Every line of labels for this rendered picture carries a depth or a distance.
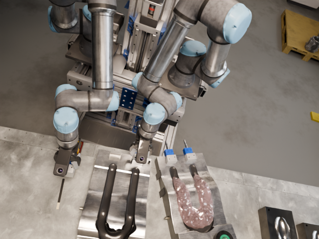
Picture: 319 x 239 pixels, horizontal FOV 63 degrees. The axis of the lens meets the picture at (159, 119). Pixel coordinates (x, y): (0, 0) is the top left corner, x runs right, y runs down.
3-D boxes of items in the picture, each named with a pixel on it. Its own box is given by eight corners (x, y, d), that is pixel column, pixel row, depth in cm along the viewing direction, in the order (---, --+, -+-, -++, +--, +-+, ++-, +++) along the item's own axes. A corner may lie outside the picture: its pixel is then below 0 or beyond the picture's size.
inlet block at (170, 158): (160, 143, 142) (162, 139, 138) (168, 143, 144) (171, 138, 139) (165, 166, 135) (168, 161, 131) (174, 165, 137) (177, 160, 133)
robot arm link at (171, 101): (165, 81, 109) (148, 94, 103) (186, 98, 106) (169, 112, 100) (161, 94, 115) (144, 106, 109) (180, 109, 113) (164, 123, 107)
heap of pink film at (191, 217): (168, 177, 129) (172, 170, 123) (201, 173, 134) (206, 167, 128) (181, 233, 115) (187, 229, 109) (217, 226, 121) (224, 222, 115)
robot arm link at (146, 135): (157, 135, 104) (137, 131, 103) (155, 141, 108) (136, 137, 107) (159, 120, 109) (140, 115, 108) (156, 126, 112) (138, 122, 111)
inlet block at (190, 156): (178, 142, 146) (181, 137, 141) (186, 142, 147) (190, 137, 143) (184, 164, 139) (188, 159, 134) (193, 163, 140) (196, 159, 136)
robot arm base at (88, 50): (85, 35, 145) (86, 20, 138) (111, 44, 146) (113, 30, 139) (74, 52, 136) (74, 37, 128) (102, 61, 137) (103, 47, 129)
